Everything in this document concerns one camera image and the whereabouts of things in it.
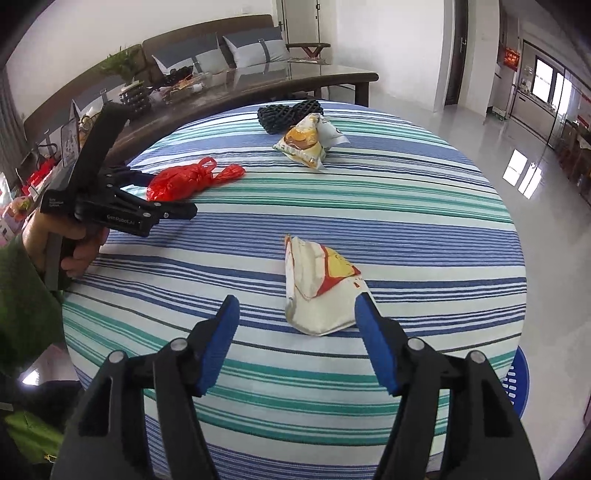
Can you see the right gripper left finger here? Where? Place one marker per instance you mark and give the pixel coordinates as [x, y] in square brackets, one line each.
[106, 438]

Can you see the white red paper wrapper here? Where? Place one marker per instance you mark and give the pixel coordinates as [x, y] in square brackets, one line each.
[321, 287]

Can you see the striped blue green tablecloth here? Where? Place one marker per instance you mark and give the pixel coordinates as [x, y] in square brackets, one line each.
[393, 210]

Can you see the clear glass tray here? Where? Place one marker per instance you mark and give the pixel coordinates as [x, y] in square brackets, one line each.
[182, 83]

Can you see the wooden folding side table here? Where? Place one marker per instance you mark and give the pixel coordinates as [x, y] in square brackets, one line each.
[312, 50]

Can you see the grey white cushion right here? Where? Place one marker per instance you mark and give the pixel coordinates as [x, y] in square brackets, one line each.
[257, 46]

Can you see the black stacked cup rack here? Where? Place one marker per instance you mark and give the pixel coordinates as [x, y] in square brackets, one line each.
[136, 97]

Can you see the yellow chip bag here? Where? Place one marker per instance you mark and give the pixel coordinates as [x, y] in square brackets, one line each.
[309, 142]

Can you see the green sleeve forearm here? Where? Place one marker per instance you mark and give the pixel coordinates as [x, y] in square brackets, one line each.
[31, 316]

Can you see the dark wooden coffee table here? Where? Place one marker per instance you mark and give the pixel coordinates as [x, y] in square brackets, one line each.
[238, 88]

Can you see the green potted plant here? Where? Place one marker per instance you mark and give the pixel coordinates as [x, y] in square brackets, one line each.
[123, 63]

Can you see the grey white cushion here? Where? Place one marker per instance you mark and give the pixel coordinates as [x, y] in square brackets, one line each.
[257, 46]
[203, 53]

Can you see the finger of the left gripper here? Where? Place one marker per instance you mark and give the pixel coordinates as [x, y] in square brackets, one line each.
[159, 207]
[123, 176]

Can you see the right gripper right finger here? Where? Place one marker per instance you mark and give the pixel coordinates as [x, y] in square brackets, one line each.
[485, 438]

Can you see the black foam fruit net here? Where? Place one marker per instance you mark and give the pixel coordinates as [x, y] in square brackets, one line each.
[278, 118]

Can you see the shiny red bag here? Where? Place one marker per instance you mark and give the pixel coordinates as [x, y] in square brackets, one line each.
[182, 182]

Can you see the grey white cushion left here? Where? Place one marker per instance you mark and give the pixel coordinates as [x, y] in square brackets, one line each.
[203, 53]

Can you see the brown wooden sofa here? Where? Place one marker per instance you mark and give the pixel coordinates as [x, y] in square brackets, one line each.
[149, 58]

